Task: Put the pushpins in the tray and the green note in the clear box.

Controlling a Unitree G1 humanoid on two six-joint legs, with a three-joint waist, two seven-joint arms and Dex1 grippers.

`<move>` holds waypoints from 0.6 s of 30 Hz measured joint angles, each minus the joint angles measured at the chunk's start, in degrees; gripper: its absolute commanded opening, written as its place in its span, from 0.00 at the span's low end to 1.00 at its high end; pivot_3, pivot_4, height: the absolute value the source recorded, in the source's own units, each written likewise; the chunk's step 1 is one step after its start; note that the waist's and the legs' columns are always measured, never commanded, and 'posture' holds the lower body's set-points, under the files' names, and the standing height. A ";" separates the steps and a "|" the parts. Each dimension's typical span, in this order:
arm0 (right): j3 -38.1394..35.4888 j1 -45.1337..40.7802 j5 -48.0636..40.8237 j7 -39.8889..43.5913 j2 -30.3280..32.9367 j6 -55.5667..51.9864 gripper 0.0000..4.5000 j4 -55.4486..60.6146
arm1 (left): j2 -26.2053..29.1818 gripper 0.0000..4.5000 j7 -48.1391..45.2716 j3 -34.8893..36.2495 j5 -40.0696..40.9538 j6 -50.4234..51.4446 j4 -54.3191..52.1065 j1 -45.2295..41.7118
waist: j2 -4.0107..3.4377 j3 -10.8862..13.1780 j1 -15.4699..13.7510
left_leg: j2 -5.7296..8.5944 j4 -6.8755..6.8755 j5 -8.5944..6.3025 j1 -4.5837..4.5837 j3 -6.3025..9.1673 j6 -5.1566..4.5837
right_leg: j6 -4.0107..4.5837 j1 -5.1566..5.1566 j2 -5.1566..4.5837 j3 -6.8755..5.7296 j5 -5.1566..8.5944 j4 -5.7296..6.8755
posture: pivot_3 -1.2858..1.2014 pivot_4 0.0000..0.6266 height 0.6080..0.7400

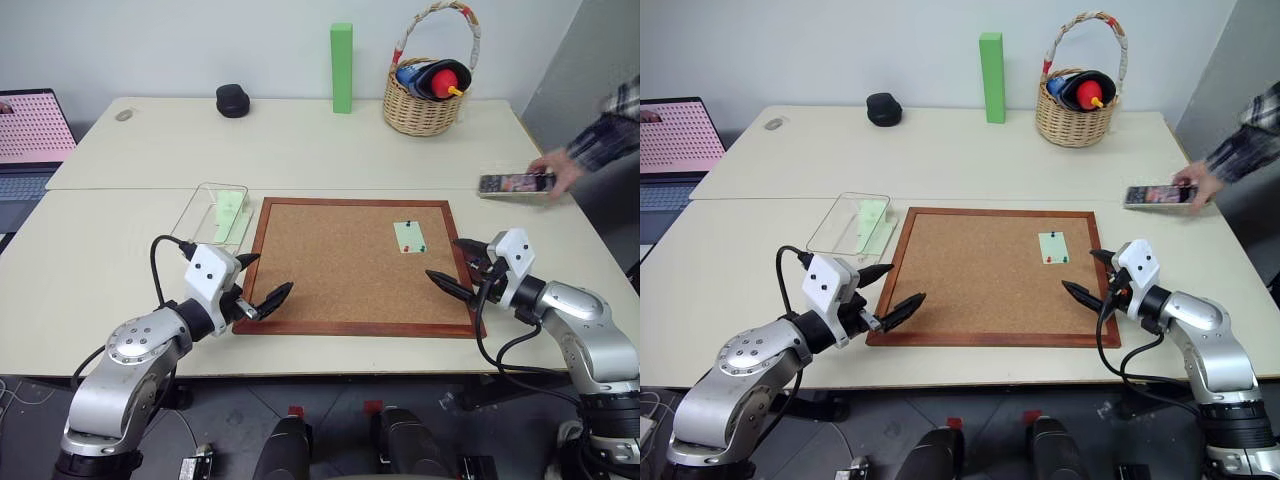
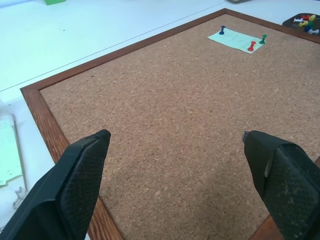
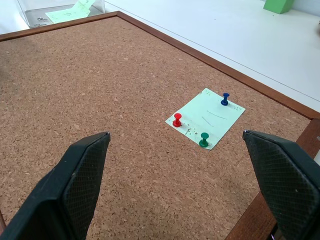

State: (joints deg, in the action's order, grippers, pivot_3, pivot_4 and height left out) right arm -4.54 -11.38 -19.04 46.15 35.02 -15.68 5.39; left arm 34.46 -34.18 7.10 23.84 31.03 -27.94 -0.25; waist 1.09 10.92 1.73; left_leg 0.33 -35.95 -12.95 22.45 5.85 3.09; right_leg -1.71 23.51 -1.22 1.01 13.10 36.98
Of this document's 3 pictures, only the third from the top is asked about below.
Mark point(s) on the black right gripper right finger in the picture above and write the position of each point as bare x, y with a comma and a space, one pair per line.
285, 175

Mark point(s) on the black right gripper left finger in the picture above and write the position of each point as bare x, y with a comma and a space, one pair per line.
75, 185

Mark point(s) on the green push pin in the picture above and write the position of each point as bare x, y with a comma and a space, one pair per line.
204, 140

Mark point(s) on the light green paper note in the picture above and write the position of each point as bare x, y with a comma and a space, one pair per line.
207, 120
72, 12

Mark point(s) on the blue push pin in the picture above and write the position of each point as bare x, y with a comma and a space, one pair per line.
225, 99

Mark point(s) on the red push pin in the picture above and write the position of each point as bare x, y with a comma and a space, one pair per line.
177, 120

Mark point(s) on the green block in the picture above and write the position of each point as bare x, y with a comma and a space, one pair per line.
277, 5

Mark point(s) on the clear plastic box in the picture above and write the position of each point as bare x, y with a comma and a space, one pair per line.
32, 12

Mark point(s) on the cork board with wooden frame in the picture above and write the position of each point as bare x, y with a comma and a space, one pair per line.
112, 100

